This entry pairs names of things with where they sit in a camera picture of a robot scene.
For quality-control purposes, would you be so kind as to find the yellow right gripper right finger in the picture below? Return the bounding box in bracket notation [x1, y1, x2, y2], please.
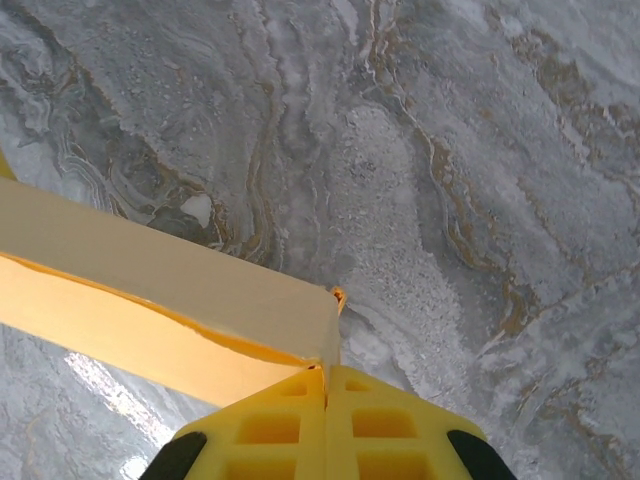
[324, 364, 519, 480]

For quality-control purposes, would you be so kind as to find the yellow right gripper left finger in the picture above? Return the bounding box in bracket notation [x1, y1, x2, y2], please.
[139, 367, 329, 480]

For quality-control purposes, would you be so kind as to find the yellow paper box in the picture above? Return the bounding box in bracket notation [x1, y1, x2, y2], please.
[0, 144, 349, 409]

